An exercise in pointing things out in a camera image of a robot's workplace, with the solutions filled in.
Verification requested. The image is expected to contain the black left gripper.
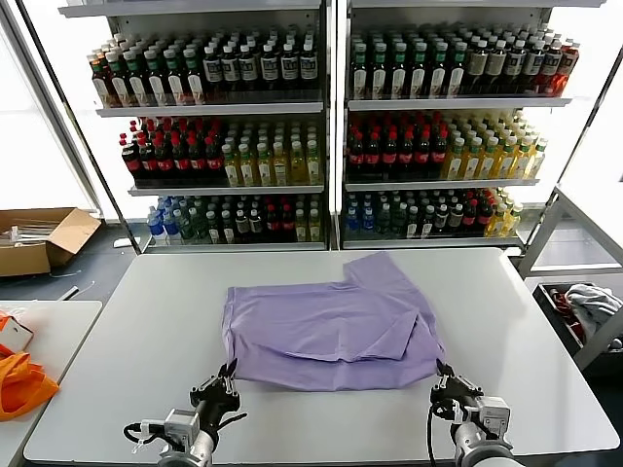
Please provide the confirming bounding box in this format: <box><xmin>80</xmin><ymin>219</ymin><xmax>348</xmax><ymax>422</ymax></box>
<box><xmin>190</xmin><ymin>358</ymin><xmax>241</xmax><ymax>430</ymax></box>

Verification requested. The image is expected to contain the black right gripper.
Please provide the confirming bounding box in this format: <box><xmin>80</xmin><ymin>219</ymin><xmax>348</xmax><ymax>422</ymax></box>
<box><xmin>428</xmin><ymin>358</ymin><xmax>484</xmax><ymax>425</ymax></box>

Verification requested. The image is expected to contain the purple t-shirt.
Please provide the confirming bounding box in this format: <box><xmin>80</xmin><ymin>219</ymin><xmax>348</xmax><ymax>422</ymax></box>
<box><xmin>221</xmin><ymin>251</ymin><xmax>448</xmax><ymax>393</ymax></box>

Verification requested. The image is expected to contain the black storage bin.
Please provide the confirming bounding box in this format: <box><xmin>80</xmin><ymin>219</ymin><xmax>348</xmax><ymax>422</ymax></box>
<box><xmin>531</xmin><ymin>281</ymin><xmax>623</xmax><ymax>359</ymax></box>

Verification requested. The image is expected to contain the red crumpled garment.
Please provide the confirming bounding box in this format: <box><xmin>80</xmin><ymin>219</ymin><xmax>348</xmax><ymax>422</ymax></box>
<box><xmin>549</xmin><ymin>286</ymin><xmax>585</xmax><ymax>341</ymax></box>

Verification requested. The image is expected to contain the small white side table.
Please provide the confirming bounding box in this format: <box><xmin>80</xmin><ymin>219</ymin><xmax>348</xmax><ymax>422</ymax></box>
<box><xmin>0</xmin><ymin>300</ymin><xmax>103</xmax><ymax>467</ymax></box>

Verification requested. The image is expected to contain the grey white crumpled garment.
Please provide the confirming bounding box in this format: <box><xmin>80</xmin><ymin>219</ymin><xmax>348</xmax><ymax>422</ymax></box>
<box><xmin>564</xmin><ymin>282</ymin><xmax>623</xmax><ymax>341</ymax></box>

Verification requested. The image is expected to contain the small cola bottle red cap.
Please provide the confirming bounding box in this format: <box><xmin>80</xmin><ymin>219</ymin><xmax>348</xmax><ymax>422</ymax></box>
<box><xmin>477</xmin><ymin>198</ymin><xmax>494</xmax><ymax>237</ymax></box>
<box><xmin>264</xmin><ymin>205</ymin><xmax>281</xmax><ymax>243</ymax></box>
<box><xmin>279</xmin><ymin>204</ymin><xmax>296</xmax><ymax>243</ymax></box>
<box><xmin>462</xmin><ymin>199</ymin><xmax>479</xmax><ymax>238</ymax></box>

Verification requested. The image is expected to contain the orange fabric bag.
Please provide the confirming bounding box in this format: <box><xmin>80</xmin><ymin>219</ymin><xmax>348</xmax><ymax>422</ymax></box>
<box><xmin>0</xmin><ymin>343</ymin><xmax>59</xmax><ymax>422</ymax></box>

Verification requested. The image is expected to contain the yellow juice bottle green label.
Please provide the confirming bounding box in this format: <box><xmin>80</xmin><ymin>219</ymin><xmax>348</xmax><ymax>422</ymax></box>
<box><xmin>221</xmin><ymin>144</ymin><xmax>240</xmax><ymax>188</ymax></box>
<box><xmin>306</xmin><ymin>141</ymin><xmax>324</xmax><ymax>186</ymax></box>
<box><xmin>460</xmin><ymin>137</ymin><xmax>484</xmax><ymax>180</ymax></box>
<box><xmin>495</xmin><ymin>136</ymin><xmax>518</xmax><ymax>180</ymax></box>
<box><xmin>441</xmin><ymin>137</ymin><xmax>466</xmax><ymax>180</ymax></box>
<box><xmin>528</xmin><ymin>138</ymin><xmax>549</xmax><ymax>179</ymax></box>
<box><xmin>512</xmin><ymin>136</ymin><xmax>534</xmax><ymax>180</ymax></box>
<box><xmin>255</xmin><ymin>143</ymin><xmax>274</xmax><ymax>188</ymax></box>
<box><xmin>289</xmin><ymin>142</ymin><xmax>307</xmax><ymax>187</ymax></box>
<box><xmin>478</xmin><ymin>137</ymin><xmax>500</xmax><ymax>180</ymax></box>
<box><xmin>272</xmin><ymin>142</ymin><xmax>290</xmax><ymax>187</ymax></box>
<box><xmin>238</xmin><ymin>144</ymin><xmax>257</xmax><ymax>188</ymax></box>

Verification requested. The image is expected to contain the white and orange box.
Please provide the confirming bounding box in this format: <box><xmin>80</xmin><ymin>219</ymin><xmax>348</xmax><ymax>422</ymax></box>
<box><xmin>0</xmin><ymin>313</ymin><xmax>34</xmax><ymax>352</ymax></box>

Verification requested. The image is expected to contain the brown cardboard box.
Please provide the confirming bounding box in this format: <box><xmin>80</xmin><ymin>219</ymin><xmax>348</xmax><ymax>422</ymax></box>
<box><xmin>0</xmin><ymin>206</ymin><xmax>102</xmax><ymax>277</ymax></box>

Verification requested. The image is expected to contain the white plastic strips bundle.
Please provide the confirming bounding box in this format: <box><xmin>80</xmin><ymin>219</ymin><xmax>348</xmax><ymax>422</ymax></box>
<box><xmin>7</xmin><ymin>222</ymin><xmax>53</xmax><ymax>242</ymax></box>

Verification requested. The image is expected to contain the grey metal shelf rack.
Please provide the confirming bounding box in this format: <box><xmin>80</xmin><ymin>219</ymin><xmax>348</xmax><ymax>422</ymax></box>
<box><xmin>336</xmin><ymin>0</ymin><xmax>575</xmax><ymax>250</ymax></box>
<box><xmin>56</xmin><ymin>0</ymin><xmax>337</xmax><ymax>254</ymax></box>

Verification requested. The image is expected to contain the dark bottle green white label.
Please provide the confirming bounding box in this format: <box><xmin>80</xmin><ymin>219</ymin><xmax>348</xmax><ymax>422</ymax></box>
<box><xmin>409</xmin><ymin>42</ymin><xmax>429</xmax><ymax>102</ymax></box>
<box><xmin>428</xmin><ymin>42</ymin><xmax>450</xmax><ymax>101</ymax></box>
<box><xmin>125</xmin><ymin>50</ymin><xmax>149</xmax><ymax>108</ymax></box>
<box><xmin>165</xmin><ymin>49</ymin><xmax>189</xmax><ymax>107</ymax></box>
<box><xmin>350</xmin><ymin>43</ymin><xmax>371</xmax><ymax>102</ymax></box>
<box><xmin>145</xmin><ymin>49</ymin><xmax>168</xmax><ymax>108</ymax></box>
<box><xmin>107</xmin><ymin>52</ymin><xmax>130</xmax><ymax>109</ymax></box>
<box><xmin>185</xmin><ymin>48</ymin><xmax>208</xmax><ymax>106</ymax></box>
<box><xmin>448</xmin><ymin>42</ymin><xmax>468</xmax><ymax>100</ymax></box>
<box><xmin>370</xmin><ymin>43</ymin><xmax>390</xmax><ymax>102</ymax></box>
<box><xmin>389</xmin><ymin>42</ymin><xmax>410</xmax><ymax>102</ymax></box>

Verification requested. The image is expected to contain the dark bottle blue white label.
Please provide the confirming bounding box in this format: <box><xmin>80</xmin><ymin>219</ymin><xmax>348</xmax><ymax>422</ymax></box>
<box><xmin>238</xmin><ymin>45</ymin><xmax>260</xmax><ymax>95</ymax></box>
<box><xmin>542</xmin><ymin>40</ymin><xmax>564</xmax><ymax>96</ymax></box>
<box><xmin>279</xmin><ymin>43</ymin><xmax>301</xmax><ymax>94</ymax></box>
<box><xmin>298</xmin><ymin>43</ymin><xmax>319</xmax><ymax>94</ymax></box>
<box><xmin>221</xmin><ymin>45</ymin><xmax>242</xmax><ymax>95</ymax></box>
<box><xmin>202</xmin><ymin>46</ymin><xmax>224</xmax><ymax>96</ymax></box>
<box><xmin>259</xmin><ymin>44</ymin><xmax>280</xmax><ymax>94</ymax></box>
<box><xmin>505</xmin><ymin>40</ymin><xmax>527</xmax><ymax>96</ymax></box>
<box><xmin>525</xmin><ymin>40</ymin><xmax>545</xmax><ymax>96</ymax></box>

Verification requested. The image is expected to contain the dark bottle beige label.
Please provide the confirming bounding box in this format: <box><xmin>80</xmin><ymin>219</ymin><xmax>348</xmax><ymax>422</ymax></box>
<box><xmin>467</xmin><ymin>41</ymin><xmax>490</xmax><ymax>98</ymax></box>
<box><xmin>487</xmin><ymin>40</ymin><xmax>508</xmax><ymax>97</ymax></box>

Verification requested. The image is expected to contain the reddish brown drink bottle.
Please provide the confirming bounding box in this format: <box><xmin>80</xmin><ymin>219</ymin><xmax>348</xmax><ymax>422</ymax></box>
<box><xmin>89</xmin><ymin>54</ymin><xmax>113</xmax><ymax>109</ymax></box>

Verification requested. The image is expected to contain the red drink bottle white cap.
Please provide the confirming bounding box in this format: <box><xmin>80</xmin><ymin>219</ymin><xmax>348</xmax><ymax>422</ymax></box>
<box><xmin>558</xmin><ymin>39</ymin><xmax>580</xmax><ymax>97</ymax></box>

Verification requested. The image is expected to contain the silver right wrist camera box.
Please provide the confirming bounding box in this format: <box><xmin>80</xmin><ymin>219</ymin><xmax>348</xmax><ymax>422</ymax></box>
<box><xmin>474</xmin><ymin>396</ymin><xmax>512</xmax><ymax>437</ymax></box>

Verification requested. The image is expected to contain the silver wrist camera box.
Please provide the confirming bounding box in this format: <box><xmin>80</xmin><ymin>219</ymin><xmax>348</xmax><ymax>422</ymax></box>
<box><xmin>474</xmin><ymin>396</ymin><xmax>512</xmax><ymax>437</ymax></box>
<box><xmin>163</xmin><ymin>408</ymin><xmax>201</xmax><ymax>442</ymax></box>

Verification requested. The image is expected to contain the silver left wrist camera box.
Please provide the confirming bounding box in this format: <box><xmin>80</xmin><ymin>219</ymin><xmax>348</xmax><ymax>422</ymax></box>
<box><xmin>163</xmin><ymin>408</ymin><xmax>201</xmax><ymax>442</ymax></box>

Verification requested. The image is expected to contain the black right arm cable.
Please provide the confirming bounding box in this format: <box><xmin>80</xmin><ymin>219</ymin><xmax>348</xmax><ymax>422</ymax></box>
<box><xmin>425</xmin><ymin>408</ymin><xmax>438</xmax><ymax>463</ymax></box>

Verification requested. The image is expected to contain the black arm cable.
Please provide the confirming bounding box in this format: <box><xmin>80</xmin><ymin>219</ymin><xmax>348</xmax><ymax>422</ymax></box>
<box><xmin>425</xmin><ymin>408</ymin><xmax>438</xmax><ymax>463</ymax></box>
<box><xmin>124</xmin><ymin>420</ymin><xmax>169</xmax><ymax>451</ymax></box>

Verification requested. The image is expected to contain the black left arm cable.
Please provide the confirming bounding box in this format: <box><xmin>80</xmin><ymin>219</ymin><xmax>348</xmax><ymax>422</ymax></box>
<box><xmin>124</xmin><ymin>420</ymin><xmax>169</xmax><ymax>451</ymax></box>

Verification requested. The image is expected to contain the grey metal frame cart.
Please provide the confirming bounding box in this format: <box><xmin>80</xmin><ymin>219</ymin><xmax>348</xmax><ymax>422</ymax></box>
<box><xmin>516</xmin><ymin>184</ymin><xmax>623</xmax><ymax>371</ymax></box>

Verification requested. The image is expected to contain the dark slanted window post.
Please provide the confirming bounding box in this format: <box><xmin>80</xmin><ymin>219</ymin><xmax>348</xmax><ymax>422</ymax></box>
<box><xmin>14</xmin><ymin>0</ymin><xmax>145</xmax><ymax>255</ymax></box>
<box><xmin>520</xmin><ymin>38</ymin><xmax>623</xmax><ymax>257</ymax></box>

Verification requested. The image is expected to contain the light grey window post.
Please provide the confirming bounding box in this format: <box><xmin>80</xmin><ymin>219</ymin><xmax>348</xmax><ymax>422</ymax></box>
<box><xmin>0</xmin><ymin>7</ymin><xmax>106</xmax><ymax>215</ymax></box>

